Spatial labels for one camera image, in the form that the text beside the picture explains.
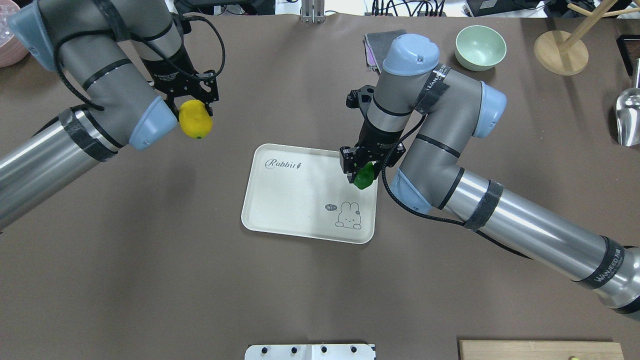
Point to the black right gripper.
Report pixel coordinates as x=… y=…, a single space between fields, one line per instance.
x=375 y=138

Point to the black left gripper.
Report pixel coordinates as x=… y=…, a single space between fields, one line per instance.
x=166 y=73

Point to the green lime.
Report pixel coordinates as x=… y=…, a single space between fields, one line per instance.
x=365 y=176

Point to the yellow lemon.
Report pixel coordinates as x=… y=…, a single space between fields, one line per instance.
x=194 y=119

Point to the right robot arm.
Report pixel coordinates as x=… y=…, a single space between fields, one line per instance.
x=420 y=115

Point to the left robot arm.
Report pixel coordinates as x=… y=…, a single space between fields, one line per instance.
x=126 y=61

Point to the white rabbit tray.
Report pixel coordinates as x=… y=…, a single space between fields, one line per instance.
x=303 y=192

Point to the grey folded cloth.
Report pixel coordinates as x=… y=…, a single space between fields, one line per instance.
x=377 y=46

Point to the pale green bowl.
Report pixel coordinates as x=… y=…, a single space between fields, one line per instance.
x=479 y=48

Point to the pink ribbed bowl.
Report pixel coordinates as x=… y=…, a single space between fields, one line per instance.
x=12 y=50

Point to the wooden mug tree stand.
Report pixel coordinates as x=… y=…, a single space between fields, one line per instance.
x=564 y=53

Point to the wooden cutting board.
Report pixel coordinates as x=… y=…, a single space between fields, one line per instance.
x=539 y=350

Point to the metal scoop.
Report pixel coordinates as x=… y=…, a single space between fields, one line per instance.
x=627 y=112

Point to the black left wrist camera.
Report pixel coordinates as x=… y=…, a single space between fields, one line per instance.
x=182 y=24

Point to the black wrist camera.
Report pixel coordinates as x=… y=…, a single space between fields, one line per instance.
x=360 y=98
x=182 y=24

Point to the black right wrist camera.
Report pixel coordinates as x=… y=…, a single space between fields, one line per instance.
x=360 y=98

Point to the aluminium camera post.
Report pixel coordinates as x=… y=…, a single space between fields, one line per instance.
x=312 y=11

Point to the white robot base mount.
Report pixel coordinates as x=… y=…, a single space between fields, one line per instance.
x=327 y=351

